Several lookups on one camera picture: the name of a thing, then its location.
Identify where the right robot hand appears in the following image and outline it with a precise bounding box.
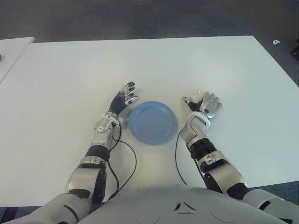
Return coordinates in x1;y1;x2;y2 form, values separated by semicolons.
183;91;222;119

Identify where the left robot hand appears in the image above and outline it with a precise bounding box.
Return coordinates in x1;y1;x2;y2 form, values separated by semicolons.
109;81;139;116

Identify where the white charger block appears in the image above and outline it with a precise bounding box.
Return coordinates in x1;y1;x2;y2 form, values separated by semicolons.
189;91;204;103

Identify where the blue plastic plate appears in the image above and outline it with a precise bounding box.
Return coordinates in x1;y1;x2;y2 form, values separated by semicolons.
129;100;178;147

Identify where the grey robot torso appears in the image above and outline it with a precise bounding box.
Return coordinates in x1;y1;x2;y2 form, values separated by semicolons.
77;183;281;224

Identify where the neighbouring white table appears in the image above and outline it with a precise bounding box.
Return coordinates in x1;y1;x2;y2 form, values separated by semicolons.
0;36;35;84

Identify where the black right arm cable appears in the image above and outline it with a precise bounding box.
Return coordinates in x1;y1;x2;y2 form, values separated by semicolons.
174;131;189;187

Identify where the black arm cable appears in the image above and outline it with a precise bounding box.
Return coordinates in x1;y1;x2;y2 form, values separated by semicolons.
102;121;138;203
174;131;189;187

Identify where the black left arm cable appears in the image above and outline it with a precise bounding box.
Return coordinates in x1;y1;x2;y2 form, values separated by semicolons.
102;121;138;203

